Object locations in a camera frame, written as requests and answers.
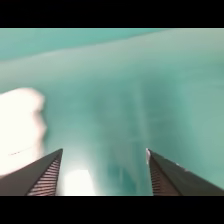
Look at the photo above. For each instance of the white garment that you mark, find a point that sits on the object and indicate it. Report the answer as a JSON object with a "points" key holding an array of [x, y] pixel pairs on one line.
{"points": [[18, 128]]}

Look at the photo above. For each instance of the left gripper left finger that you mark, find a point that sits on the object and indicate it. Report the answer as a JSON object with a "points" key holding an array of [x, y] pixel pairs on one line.
{"points": [[40, 178]]}

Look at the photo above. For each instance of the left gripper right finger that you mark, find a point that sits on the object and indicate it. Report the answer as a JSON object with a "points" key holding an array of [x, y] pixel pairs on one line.
{"points": [[171, 180]]}

